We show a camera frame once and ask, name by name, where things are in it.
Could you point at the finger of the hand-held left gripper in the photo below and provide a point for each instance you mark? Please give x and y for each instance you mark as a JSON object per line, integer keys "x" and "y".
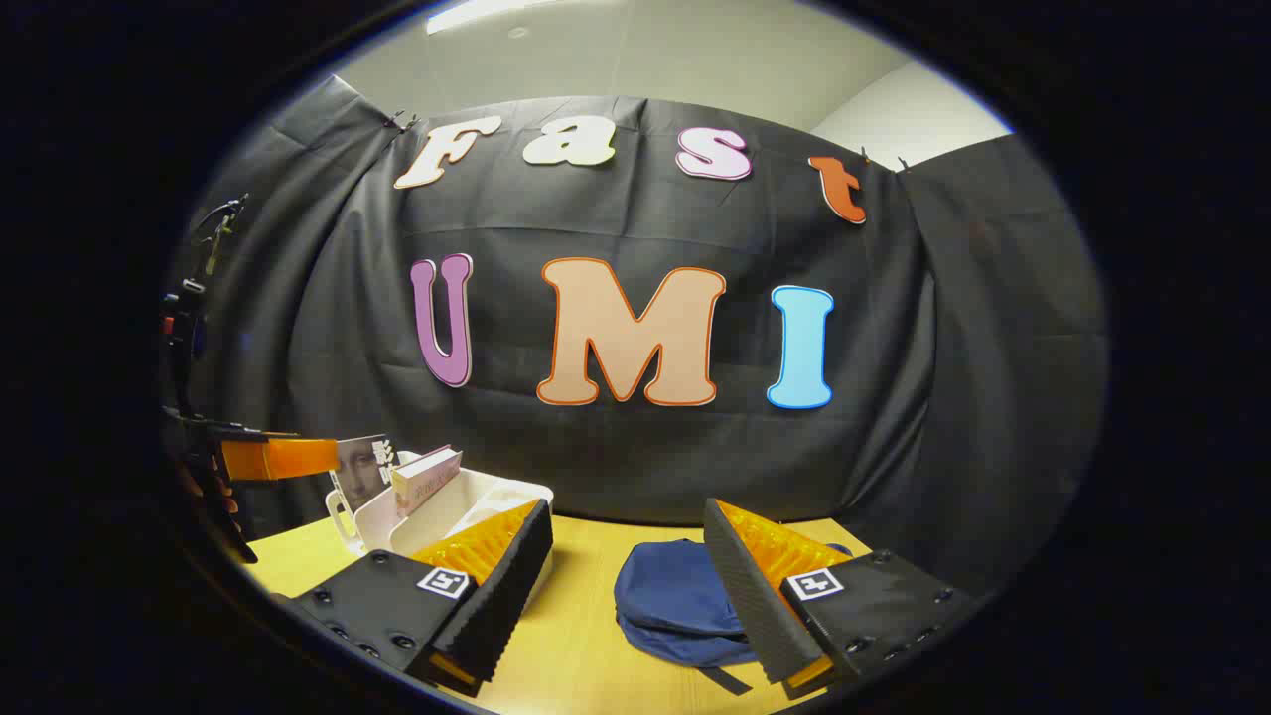
{"x": 283, "y": 459}
{"x": 216, "y": 497}

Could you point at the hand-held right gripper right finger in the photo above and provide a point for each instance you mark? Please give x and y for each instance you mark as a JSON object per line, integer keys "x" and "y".
{"x": 755, "y": 596}

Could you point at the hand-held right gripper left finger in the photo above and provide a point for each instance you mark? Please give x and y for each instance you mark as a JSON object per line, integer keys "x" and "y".
{"x": 506, "y": 596}

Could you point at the portrait cover book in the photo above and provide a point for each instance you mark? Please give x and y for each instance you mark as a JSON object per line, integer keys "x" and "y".
{"x": 359, "y": 472}

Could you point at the blue schoolbag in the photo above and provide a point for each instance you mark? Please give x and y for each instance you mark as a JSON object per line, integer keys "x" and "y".
{"x": 665, "y": 606}

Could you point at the white plastic bookshelf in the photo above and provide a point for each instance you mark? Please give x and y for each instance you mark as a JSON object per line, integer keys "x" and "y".
{"x": 437, "y": 506}

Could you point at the pink cover book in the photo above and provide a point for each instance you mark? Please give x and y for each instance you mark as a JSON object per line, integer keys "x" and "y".
{"x": 427, "y": 477}

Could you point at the black backdrop cloth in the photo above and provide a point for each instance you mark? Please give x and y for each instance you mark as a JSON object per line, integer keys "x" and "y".
{"x": 894, "y": 397}

